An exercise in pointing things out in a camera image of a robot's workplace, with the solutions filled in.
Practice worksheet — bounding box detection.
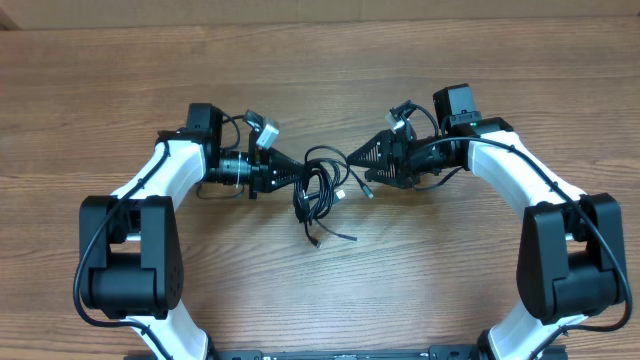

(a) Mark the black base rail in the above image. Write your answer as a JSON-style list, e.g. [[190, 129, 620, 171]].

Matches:
[[219, 345, 488, 360]]

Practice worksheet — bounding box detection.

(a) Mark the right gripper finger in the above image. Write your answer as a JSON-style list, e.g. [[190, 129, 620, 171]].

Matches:
[[364, 167, 400, 188], [347, 130, 395, 169]]

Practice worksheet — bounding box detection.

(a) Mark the thin black USB-C cable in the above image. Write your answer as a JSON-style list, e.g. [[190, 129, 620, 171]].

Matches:
[[312, 217, 359, 243]]

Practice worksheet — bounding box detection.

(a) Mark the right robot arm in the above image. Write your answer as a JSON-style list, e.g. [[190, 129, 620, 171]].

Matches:
[[347, 83, 633, 359]]

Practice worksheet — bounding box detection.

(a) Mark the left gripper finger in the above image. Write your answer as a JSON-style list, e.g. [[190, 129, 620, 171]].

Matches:
[[268, 167, 302, 192], [268, 148, 304, 175]]

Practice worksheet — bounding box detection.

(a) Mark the black USB cable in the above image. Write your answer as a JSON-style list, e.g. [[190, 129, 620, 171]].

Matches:
[[292, 144, 375, 250]]

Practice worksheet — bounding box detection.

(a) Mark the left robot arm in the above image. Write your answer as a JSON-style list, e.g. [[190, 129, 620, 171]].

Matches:
[[73, 103, 302, 359]]

